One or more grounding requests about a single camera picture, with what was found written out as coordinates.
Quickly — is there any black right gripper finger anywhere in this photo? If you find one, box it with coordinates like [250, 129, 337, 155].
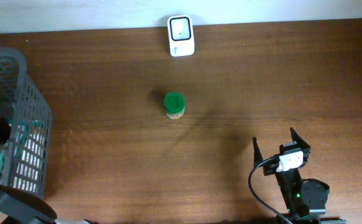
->
[290, 128, 310, 149]
[253, 137, 264, 168]

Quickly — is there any green white package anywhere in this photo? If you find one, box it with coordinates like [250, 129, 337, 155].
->
[11, 120, 47, 198]

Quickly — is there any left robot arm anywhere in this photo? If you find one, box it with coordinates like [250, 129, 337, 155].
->
[0, 184, 94, 224]

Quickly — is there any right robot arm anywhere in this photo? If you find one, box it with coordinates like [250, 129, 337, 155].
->
[248, 128, 347, 224]

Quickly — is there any green lid jar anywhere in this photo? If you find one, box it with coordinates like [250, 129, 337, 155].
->
[164, 92, 185, 119]

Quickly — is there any grey plastic basket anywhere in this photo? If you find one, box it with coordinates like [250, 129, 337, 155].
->
[0, 48, 52, 198]

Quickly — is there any black camera cable right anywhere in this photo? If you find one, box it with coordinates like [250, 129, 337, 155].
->
[248, 156, 294, 224]

